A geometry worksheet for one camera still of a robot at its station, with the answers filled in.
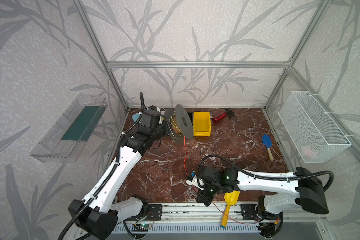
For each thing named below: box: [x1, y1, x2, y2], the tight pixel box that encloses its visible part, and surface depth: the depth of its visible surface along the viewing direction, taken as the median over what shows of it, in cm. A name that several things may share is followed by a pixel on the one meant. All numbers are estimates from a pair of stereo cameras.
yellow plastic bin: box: [193, 111, 212, 137], surface depth 107 cm
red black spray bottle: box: [212, 108, 235, 123], surface depth 115 cm
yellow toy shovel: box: [220, 190, 240, 229], surface depth 79 cm
